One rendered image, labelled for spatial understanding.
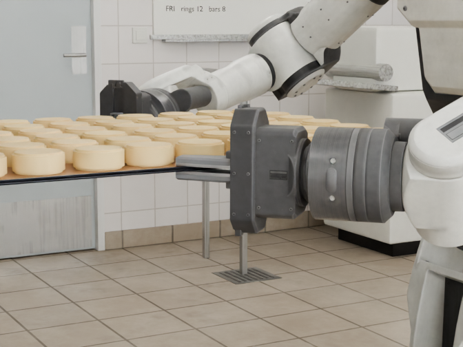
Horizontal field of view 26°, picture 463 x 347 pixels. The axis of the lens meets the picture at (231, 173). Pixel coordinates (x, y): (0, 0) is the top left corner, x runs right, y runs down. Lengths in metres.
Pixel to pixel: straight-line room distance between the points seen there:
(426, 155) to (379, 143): 0.05
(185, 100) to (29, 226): 3.87
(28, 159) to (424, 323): 0.75
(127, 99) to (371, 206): 0.57
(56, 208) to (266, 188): 4.45
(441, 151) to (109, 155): 0.31
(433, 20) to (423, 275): 0.37
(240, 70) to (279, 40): 0.09
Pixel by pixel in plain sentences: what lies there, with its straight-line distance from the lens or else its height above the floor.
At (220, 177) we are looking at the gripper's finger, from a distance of 0.96.
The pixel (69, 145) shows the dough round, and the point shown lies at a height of 1.09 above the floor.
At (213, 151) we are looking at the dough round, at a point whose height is 1.08.
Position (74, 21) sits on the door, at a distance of 5.33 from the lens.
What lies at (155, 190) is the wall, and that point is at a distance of 5.53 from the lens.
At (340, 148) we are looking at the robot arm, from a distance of 0.91.
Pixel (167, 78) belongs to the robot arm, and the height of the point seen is 1.13.
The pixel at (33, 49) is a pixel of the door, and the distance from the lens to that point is 5.25.
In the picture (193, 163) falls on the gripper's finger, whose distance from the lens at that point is 0.97.
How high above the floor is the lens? 1.21
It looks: 9 degrees down
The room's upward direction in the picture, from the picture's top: straight up
